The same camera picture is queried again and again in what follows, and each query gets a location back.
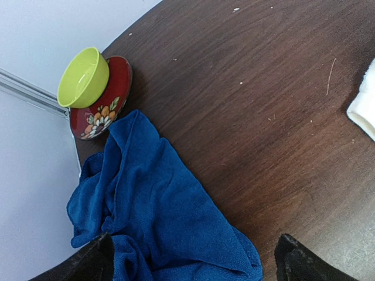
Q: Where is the red floral ceramic bowl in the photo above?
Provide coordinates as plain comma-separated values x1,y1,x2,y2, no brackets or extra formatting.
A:
70,56,132,141

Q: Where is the white towel with blue emblem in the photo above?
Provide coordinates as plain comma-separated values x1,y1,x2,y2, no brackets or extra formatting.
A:
346,60,375,141

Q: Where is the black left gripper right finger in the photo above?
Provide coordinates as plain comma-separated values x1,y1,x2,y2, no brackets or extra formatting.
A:
274,234,356,281

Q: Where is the left aluminium frame post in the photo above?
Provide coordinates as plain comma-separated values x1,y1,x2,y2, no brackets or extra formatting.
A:
1,69,70,120

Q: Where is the blue microfiber towel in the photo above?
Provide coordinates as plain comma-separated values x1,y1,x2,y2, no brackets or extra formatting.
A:
67,110,263,280

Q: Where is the lime green plastic bowl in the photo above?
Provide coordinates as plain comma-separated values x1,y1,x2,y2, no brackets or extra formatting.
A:
57,47,110,109

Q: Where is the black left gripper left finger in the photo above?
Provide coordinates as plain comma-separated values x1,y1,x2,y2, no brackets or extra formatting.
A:
33,234,114,280

